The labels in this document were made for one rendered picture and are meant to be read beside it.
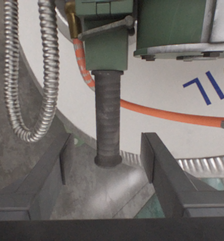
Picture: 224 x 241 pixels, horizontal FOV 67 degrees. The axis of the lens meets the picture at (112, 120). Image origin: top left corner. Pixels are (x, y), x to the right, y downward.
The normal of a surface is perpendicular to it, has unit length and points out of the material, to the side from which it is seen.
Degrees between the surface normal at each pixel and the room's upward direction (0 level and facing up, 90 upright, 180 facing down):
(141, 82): 90
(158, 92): 90
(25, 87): 0
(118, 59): 58
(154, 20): 102
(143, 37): 115
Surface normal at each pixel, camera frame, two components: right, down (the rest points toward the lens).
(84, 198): 0.65, -0.22
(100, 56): -0.15, 0.30
